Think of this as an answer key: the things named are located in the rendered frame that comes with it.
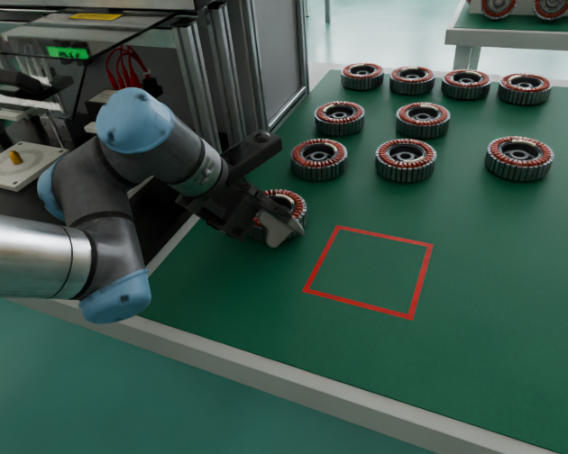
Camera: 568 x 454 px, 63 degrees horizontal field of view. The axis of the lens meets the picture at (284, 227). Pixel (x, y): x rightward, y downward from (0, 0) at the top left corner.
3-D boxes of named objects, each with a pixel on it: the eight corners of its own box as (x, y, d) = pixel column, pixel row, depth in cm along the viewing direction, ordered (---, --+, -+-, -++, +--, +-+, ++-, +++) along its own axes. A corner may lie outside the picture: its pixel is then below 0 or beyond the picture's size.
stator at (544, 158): (543, 189, 81) (549, 171, 79) (477, 174, 86) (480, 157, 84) (554, 158, 88) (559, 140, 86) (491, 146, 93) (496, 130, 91)
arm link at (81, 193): (39, 241, 53) (112, 197, 50) (26, 162, 57) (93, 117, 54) (92, 254, 60) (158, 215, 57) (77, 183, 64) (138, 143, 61)
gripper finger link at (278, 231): (288, 258, 76) (243, 231, 72) (306, 228, 76) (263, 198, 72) (297, 263, 73) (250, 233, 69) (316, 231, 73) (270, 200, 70)
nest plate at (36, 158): (17, 192, 92) (14, 186, 91) (-33, 180, 97) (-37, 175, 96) (70, 154, 102) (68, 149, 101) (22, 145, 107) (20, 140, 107)
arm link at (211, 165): (178, 126, 62) (218, 143, 57) (198, 144, 66) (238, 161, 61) (148, 174, 61) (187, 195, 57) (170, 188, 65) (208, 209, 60)
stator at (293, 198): (276, 253, 74) (274, 236, 72) (230, 227, 80) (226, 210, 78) (320, 218, 80) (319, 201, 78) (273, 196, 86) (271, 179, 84)
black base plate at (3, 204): (118, 296, 70) (114, 286, 69) (-132, 218, 93) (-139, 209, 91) (254, 145, 102) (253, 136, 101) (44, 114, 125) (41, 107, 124)
